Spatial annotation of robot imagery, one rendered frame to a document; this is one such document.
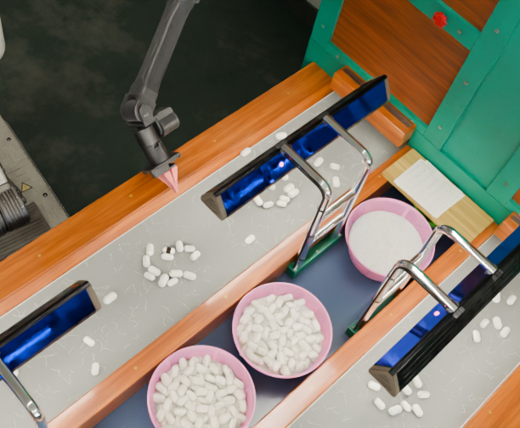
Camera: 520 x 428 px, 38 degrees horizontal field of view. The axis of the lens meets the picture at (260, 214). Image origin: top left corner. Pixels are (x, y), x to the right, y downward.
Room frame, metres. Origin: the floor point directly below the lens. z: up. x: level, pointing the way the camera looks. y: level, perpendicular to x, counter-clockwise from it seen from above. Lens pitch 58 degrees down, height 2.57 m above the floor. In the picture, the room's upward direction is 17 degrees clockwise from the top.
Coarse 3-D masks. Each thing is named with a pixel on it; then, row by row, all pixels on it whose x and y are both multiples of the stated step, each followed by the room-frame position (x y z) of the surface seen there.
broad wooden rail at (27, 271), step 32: (288, 96) 1.59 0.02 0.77; (320, 96) 1.64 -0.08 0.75; (224, 128) 1.39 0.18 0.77; (256, 128) 1.42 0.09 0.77; (192, 160) 1.24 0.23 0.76; (224, 160) 1.29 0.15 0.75; (128, 192) 1.08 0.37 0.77; (160, 192) 1.11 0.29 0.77; (64, 224) 0.92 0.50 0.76; (96, 224) 0.95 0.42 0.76; (128, 224) 0.99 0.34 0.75; (32, 256) 0.80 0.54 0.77; (64, 256) 0.83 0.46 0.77; (0, 288) 0.70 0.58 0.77; (32, 288) 0.73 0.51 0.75
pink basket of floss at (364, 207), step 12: (360, 204) 1.26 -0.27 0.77; (372, 204) 1.29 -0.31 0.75; (384, 204) 1.30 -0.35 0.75; (396, 204) 1.31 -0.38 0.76; (360, 216) 1.26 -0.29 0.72; (408, 216) 1.29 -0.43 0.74; (420, 216) 1.29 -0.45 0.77; (348, 228) 1.19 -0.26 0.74; (420, 228) 1.26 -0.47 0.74; (348, 240) 1.17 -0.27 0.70; (432, 252) 1.17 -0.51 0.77; (360, 264) 1.07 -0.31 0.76; (372, 276) 1.07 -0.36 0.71; (384, 276) 1.05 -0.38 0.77
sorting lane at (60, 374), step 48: (336, 96) 1.67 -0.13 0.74; (336, 144) 1.47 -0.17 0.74; (384, 144) 1.53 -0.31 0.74; (192, 192) 1.15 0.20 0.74; (336, 192) 1.30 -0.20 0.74; (144, 240) 0.96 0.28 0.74; (192, 240) 1.00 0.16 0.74; (240, 240) 1.05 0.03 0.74; (48, 288) 0.74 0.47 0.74; (96, 288) 0.78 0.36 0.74; (144, 288) 0.82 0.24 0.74; (192, 288) 0.86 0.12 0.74; (96, 336) 0.66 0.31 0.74; (144, 336) 0.69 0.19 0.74; (0, 384) 0.47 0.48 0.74; (48, 384) 0.51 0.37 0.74; (96, 384) 0.54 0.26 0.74
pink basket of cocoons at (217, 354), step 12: (192, 348) 0.69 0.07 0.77; (204, 348) 0.70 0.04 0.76; (216, 348) 0.71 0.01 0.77; (168, 360) 0.64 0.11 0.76; (216, 360) 0.69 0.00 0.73; (228, 360) 0.69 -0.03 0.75; (156, 372) 0.60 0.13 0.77; (240, 372) 0.67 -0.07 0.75; (252, 384) 0.64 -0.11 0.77; (252, 396) 0.62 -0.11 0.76; (252, 408) 0.58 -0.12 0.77; (156, 420) 0.50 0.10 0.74
